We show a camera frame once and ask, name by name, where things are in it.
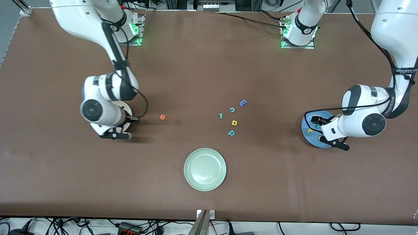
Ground beige brown plate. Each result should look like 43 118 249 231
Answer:
118 101 133 133

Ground blue plate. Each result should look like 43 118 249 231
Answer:
301 110 337 148

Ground brown table cover sheet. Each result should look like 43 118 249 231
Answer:
0 7 418 226

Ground pale green plate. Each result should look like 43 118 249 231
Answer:
184 148 227 192

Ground black power strip red switches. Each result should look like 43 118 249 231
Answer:
118 222 143 235

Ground grey background device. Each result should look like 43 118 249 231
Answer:
188 0 236 12

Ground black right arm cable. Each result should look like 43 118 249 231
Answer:
111 59 149 118

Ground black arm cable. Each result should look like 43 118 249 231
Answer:
111 59 149 118
303 0 417 146

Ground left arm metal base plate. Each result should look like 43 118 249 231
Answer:
281 39 316 50

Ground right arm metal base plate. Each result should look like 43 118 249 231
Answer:
126 23 144 46

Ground looped black cable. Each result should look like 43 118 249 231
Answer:
329 222 362 232

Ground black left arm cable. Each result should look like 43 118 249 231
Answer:
303 0 417 146

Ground short black table cable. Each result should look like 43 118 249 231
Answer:
256 10 288 22

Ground long black table cable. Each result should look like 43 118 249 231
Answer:
214 12 288 30

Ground aluminium profile post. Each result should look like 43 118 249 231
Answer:
189 210 209 235

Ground aluminium frame corner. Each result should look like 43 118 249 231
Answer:
12 0 32 16

